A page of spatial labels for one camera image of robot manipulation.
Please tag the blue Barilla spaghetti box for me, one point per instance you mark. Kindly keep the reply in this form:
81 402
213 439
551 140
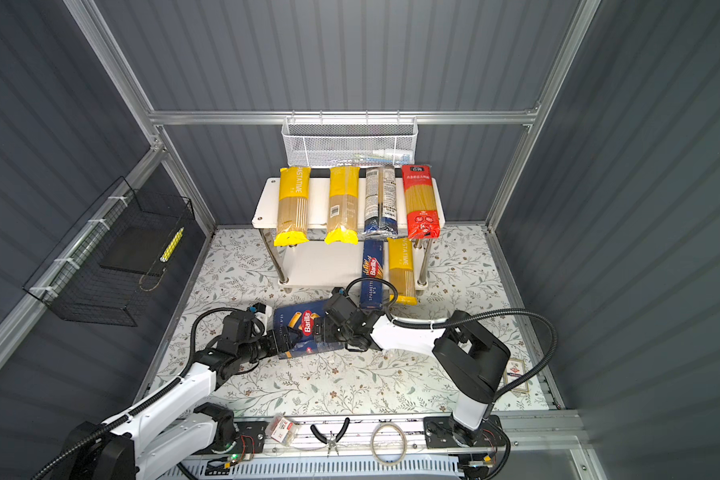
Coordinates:
372 289

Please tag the small red white packet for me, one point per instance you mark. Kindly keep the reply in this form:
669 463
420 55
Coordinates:
282 429

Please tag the red spaghetti bag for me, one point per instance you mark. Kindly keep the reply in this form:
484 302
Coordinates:
421 208

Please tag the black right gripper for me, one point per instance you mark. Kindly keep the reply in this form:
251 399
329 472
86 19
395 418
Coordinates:
326 330

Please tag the white wire mesh basket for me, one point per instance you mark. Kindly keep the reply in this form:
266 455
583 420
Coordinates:
364 143

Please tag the black handled pliers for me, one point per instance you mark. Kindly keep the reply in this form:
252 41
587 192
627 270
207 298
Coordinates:
332 439

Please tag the dark blue pasta box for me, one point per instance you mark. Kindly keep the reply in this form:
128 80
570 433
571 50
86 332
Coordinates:
301 320

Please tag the white two-tier shelf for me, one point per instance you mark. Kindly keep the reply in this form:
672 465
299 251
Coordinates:
315 264

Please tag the yellow Pastatime bag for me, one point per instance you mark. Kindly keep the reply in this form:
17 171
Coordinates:
401 270
342 219
293 207

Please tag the roll of clear tape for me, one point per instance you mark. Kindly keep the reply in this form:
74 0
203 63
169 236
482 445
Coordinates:
388 444

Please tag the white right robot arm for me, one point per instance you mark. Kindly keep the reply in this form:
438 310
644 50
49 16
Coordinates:
472 357

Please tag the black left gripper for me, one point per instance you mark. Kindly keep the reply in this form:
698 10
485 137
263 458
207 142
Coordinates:
276 347

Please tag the black wire basket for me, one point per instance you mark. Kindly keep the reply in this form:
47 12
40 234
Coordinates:
111 268

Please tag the clear blue spaghetti bag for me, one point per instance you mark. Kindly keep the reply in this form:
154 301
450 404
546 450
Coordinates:
380 207

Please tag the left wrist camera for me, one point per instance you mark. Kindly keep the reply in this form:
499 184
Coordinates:
262 312

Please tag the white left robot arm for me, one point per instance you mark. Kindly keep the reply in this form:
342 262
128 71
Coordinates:
174 422

